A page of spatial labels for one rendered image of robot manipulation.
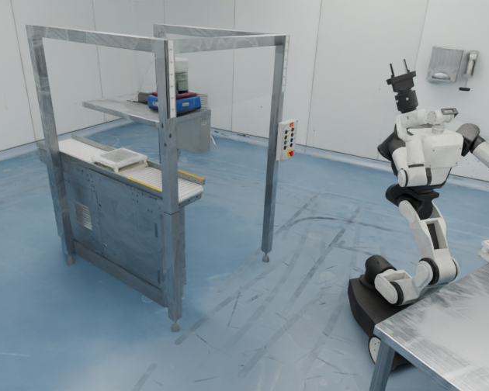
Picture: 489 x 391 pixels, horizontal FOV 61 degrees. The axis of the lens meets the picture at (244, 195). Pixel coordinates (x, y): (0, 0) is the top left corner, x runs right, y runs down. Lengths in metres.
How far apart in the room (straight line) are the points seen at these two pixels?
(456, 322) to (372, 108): 4.02
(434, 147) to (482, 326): 0.93
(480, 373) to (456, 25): 4.17
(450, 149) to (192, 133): 1.31
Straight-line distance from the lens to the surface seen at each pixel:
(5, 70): 5.70
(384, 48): 5.26
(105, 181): 2.65
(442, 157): 2.27
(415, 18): 5.20
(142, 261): 2.74
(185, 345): 2.55
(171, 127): 2.00
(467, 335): 1.57
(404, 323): 1.52
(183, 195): 2.31
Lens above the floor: 1.79
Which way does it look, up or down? 25 degrees down
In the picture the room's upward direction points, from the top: 3 degrees clockwise
